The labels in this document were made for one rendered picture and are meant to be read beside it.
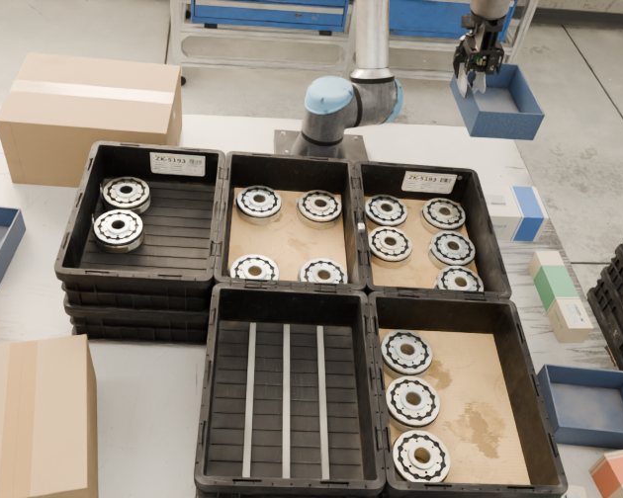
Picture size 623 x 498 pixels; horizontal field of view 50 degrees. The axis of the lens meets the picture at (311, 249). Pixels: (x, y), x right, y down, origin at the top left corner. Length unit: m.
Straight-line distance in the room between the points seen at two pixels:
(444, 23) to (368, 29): 1.68
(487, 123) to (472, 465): 0.71
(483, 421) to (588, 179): 2.24
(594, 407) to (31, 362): 1.16
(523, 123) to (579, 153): 2.04
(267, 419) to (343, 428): 0.14
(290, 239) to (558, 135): 2.33
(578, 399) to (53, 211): 1.32
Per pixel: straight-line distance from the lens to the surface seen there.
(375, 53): 1.78
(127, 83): 1.85
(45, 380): 1.29
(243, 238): 1.51
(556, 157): 3.49
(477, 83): 1.56
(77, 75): 1.89
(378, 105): 1.79
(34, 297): 1.61
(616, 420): 1.62
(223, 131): 2.01
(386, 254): 1.49
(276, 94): 3.43
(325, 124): 1.74
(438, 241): 1.55
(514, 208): 1.82
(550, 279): 1.73
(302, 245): 1.51
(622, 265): 2.33
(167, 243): 1.50
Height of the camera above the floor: 1.93
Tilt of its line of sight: 47 degrees down
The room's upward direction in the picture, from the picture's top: 10 degrees clockwise
